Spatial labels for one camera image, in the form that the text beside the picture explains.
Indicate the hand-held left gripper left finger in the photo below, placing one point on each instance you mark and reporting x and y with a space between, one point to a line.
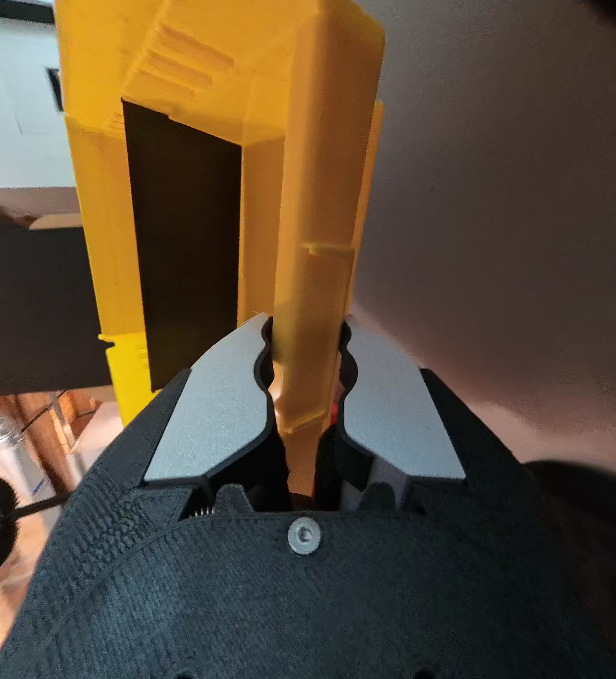
212 414

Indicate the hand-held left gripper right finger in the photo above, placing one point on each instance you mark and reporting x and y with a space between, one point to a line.
398 414

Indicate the yellow plastic bin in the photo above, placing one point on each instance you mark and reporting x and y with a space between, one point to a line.
318 159

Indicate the silver ceiling duct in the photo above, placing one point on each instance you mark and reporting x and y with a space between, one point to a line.
0 456

